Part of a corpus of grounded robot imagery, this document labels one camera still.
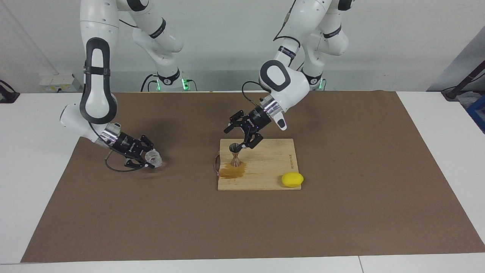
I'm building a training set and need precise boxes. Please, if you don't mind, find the black right base cable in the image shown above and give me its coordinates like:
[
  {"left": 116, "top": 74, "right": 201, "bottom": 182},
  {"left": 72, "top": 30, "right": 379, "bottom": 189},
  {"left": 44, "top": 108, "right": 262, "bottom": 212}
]
[{"left": 141, "top": 73, "right": 158, "bottom": 92}]

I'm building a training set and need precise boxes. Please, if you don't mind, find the white socket box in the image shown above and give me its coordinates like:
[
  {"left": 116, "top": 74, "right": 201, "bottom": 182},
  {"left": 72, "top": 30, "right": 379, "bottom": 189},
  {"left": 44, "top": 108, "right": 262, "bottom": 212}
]
[{"left": 39, "top": 74, "right": 82, "bottom": 93}]

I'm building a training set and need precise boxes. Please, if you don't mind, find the small clear plastic cup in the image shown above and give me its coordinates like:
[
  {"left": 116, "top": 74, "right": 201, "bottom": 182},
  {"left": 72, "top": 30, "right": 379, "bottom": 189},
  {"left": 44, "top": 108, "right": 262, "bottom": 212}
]
[{"left": 144, "top": 150, "right": 163, "bottom": 168}]

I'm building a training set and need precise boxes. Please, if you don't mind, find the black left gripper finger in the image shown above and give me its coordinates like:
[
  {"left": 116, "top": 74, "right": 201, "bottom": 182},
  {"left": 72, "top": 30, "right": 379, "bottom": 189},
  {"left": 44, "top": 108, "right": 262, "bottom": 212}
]
[
  {"left": 224, "top": 110, "right": 245, "bottom": 134},
  {"left": 242, "top": 133, "right": 264, "bottom": 149}
]

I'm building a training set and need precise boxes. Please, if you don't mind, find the steel double jigger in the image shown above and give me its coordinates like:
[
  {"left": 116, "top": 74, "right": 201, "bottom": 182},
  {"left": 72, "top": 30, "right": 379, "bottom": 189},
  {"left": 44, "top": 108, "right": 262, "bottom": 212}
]
[{"left": 228, "top": 143, "right": 243, "bottom": 168}]

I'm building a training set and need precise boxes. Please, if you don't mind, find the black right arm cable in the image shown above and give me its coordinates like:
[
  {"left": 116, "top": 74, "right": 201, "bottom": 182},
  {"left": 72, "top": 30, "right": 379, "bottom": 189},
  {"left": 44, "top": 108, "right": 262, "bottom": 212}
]
[{"left": 105, "top": 150, "right": 141, "bottom": 173}]

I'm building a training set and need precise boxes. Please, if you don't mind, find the black stand pole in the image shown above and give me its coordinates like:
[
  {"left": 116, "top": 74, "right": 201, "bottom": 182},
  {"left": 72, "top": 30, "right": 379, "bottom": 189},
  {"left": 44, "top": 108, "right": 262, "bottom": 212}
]
[{"left": 441, "top": 61, "right": 485, "bottom": 101}]

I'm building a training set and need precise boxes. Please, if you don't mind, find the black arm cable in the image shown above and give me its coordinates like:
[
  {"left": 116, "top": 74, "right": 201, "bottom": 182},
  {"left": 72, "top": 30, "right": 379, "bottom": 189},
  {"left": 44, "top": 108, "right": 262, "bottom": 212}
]
[
  {"left": 105, "top": 150, "right": 141, "bottom": 173},
  {"left": 242, "top": 0, "right": 302, "bottom": 107}
]

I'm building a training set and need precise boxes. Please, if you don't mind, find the bamboo cutting board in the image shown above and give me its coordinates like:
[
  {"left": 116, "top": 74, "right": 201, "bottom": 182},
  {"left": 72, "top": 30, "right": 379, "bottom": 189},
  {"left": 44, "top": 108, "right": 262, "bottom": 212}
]
[{"left": 214, "top": 138, "right": 302, "bottom": 191}]

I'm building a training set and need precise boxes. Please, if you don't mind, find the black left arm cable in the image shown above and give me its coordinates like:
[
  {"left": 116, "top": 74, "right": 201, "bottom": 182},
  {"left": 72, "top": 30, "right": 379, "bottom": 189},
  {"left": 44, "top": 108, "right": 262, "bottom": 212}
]
[{"left": 242, "top": 0, "right": 302, "bottom": 107}]

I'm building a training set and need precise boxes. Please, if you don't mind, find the yellow lemon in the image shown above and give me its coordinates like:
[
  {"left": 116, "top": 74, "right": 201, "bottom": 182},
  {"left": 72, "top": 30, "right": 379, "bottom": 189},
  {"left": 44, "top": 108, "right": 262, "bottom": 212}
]
[{"left": 281, "top": 172, "right": 304, "bottom": 188}]

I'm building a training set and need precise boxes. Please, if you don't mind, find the black desk object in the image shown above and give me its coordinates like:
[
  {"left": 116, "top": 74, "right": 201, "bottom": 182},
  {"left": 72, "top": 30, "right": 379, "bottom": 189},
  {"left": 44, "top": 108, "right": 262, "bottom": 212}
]
[{"left": 0, "top": 80, "right": 20, "bottom": 104}]

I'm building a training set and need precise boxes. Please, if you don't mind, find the brown table mat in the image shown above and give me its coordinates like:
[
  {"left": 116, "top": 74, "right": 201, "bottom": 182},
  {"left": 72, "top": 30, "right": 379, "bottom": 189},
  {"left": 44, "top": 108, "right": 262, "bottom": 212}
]
[{"left": 21, "top": 91, "right": 485, "bottom": 263}]

